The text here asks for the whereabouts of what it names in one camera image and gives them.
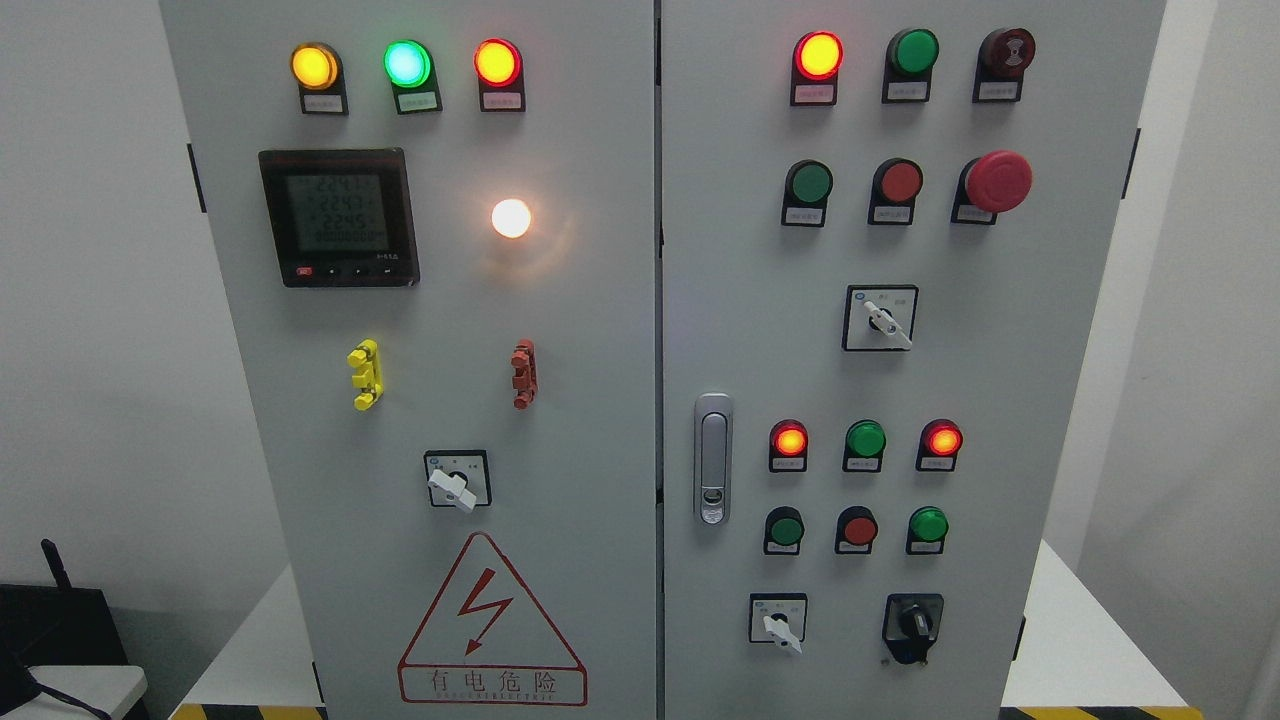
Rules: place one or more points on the grey cabinet door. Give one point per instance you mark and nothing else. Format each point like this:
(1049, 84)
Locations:
(573, 477)
(756, 310)

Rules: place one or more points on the red emergency stop mushroom button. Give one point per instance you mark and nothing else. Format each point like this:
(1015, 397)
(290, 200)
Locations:
(990, 185)

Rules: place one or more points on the red push button upper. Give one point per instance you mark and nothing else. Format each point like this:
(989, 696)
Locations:
(893, 191)

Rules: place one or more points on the white rotary light switch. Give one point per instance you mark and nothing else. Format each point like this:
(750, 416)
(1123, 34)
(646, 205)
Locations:
(458, 479)

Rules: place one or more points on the red lit indicator top right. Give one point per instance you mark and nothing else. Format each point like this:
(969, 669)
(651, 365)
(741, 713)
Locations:
(816, 60)

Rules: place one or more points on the red push button lower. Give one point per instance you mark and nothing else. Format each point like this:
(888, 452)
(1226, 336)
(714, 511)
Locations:
(856, 530)

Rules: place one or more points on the red lit indicator lower left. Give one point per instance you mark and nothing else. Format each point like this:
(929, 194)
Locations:
(789, 446)

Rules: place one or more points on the green push button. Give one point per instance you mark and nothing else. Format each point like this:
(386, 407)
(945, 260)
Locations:
(927, 530)
(784, 529)
(806, 189)

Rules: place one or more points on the small clear light bulb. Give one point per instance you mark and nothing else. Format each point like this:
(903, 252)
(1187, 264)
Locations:
(511, 218)

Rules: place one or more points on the green push button lower right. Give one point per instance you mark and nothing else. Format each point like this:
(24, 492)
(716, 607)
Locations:
(927, 530)

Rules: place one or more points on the green push button upper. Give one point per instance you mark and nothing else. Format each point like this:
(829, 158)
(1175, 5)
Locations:
(806, 189)

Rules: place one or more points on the white rotary switch lower right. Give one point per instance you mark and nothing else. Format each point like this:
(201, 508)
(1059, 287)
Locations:
(778, 618)

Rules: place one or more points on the red lit indicator light left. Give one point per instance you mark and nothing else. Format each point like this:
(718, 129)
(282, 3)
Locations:
(499, 69)

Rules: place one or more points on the yellow indicator light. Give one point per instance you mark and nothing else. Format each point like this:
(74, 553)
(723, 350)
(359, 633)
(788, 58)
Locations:
(318, 72)

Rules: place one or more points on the white rotary switch upper right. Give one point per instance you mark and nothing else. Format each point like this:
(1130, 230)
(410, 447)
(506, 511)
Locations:
(879, 317)

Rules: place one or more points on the dark red buzzer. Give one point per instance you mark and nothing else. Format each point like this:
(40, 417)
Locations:
(1002, 61)

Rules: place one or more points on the red push button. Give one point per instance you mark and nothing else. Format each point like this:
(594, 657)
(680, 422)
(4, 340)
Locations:
(893, 191)
(856, 530)

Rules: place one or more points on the yellow terminal connector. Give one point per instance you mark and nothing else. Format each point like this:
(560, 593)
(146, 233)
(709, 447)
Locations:
(364, 360)

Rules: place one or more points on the silver door handle lock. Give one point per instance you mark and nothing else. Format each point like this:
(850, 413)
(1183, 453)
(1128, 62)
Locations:
(713, 433)

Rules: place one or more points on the grey left cabinet door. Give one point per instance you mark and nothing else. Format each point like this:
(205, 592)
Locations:
(573, 477)

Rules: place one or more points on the red terminal connector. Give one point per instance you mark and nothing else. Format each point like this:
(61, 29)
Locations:
(525, 373)

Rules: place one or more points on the red lit indicator lower right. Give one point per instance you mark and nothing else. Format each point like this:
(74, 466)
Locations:
(939, 444)

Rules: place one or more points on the green push button lower left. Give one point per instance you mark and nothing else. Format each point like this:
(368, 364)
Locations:
(784, 529)

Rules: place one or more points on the green indicator top right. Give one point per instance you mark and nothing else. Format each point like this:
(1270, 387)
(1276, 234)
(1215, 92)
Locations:
(908, 63)

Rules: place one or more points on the green indicator lower middle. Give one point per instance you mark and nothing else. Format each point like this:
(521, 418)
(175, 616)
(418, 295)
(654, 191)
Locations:
(865, 442)

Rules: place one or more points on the black box with antenna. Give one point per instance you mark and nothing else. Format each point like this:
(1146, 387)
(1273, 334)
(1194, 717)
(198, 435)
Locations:
(54, 625)

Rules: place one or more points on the red electric hazard warning sticker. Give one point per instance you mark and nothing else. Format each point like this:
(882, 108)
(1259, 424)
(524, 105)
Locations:
(486, 640)

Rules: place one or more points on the black digital power meter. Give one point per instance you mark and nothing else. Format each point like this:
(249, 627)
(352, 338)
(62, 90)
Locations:
(341, 217)

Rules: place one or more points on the grey right cabinet door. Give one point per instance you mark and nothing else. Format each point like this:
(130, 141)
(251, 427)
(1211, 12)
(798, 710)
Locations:
(756, 310)

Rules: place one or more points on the green lit indicator light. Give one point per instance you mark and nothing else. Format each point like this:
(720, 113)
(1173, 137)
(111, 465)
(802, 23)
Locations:
(411, 71)

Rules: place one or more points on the black rotary selector switch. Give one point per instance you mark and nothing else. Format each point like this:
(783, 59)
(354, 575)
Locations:
(911, 625)

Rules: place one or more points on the white table under cabinet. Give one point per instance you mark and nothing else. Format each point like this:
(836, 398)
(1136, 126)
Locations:
(1074, 662)

